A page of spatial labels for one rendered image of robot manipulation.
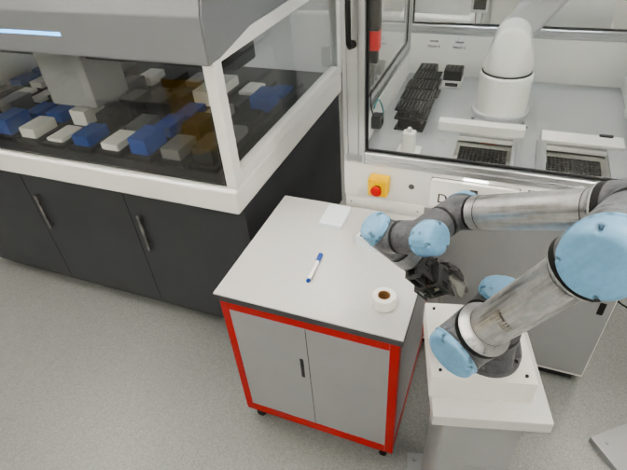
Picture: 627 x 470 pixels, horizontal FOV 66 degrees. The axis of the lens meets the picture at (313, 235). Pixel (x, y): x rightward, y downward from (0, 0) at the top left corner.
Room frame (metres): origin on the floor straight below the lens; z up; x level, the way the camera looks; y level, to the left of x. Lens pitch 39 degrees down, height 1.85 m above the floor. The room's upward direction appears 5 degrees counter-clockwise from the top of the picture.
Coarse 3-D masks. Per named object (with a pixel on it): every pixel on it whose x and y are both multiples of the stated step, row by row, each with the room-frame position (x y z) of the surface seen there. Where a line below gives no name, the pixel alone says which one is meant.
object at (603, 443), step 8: (624, 424) 0.94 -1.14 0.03; (608, 432) 0.92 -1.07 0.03; (616, 432) 0.92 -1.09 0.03; (624, 432) 0.91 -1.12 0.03; (592, 440) 0.89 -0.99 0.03; (600, 440) 0.89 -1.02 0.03; (608, 440) 0.88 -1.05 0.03; (616, 440) 0.88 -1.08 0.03; (624, 440) 0.88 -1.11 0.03; (600, 448) 0.86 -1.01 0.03; (608, 448) 0.86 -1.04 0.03; (616, 448) 0.85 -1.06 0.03; (624, 448) 0.85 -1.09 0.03; (608, 456) 0.83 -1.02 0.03; (616, 456) 0.82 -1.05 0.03; (624, 456) 0.82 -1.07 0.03; (608, 464) 0.81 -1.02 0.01; (616, 464) 0.80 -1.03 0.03; (624, 464) 0.79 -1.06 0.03
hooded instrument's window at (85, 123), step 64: (320, 0) 2.38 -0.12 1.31; (0, 64) 1.85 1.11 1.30; (64, 64) 1.72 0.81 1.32; (128, 64) 1.61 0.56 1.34; (256, 64) 1.76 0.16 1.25; (320, 64) 2.34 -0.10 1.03; (0, 128) 1.93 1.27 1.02; (64, 128) 1.77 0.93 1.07; (128, 128) 1.64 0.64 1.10; (192, 128) 1.53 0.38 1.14; (256, 128) 1.70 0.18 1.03
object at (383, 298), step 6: (378, 288) 1.03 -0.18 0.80; (384, 288) 1.03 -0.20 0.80; (390, 288) 1.03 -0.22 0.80; (372, 294) 1.01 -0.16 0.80; (378, 294) 1.01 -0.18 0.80; (384, 294) 1.02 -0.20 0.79; (390, 294) 1.00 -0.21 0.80; (372, 300) 1.00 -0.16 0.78; (378, 300) 0.98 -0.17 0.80; (384, 300) 0.98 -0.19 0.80; (390, 300) 0.98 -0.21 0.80; (372, 306) 1.00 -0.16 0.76; (378, 306) 0.97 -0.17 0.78; (384, 306) 0.97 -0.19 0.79; (390, 306) 0.97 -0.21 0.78
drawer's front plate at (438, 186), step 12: (432, 180) 1.41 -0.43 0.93; (444, 180) 1.40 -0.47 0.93; (432, 192) 1.41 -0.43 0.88; (444, 192) 1.39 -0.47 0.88; (456, 192) 1.37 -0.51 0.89; (480, 192) 1.34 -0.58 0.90; (492, 192) 1.32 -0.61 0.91; (504, 192) 1.31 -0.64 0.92; (516, 192) 1.29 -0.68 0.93; (432, 204) 1.40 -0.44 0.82
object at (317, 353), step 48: (288, 240) 1.35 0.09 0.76; (336, 240) 1.33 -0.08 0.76; (240, 288) 1.12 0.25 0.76; (288, 288) 1.10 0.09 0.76; (336, 288) 1.09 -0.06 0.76; (240, 336) 1.10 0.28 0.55; (288, 336) 1.02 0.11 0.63; (336, 336) 0.95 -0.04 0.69; (384, 336) 0.88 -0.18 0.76; (288, 384) 1.03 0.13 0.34; (336, 384) 0.96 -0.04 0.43; (384, 384) 0.89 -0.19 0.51; (336, 432) 0.96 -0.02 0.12; (384, 432) 0.89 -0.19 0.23
